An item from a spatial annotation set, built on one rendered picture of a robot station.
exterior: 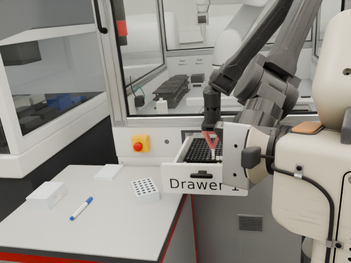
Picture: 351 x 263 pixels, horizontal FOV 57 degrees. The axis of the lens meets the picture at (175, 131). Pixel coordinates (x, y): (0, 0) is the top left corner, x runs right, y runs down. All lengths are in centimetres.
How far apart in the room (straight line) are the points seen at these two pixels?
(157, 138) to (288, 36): 89
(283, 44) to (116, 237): 75
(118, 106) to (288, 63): 93
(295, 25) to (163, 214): 74
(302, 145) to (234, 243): 127
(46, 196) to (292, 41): 100
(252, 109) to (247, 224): 106
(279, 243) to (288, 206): 120
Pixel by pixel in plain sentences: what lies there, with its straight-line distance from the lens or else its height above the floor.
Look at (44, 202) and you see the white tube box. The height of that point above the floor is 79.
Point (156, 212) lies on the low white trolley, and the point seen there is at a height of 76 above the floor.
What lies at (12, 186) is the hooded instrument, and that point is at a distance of 171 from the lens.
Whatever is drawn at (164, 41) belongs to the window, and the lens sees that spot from 136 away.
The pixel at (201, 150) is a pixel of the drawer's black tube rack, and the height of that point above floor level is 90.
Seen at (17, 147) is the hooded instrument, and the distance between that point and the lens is 152.
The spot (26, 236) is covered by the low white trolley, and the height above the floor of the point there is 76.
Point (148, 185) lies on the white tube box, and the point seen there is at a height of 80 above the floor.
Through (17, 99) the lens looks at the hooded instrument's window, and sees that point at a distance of 155.
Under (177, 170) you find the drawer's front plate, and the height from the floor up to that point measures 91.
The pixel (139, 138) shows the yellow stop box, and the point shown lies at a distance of 143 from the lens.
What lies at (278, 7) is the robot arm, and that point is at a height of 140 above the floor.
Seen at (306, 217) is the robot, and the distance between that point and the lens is 46.
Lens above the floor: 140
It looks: 20 degrees down
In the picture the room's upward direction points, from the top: 5 degrees counter-clockwise
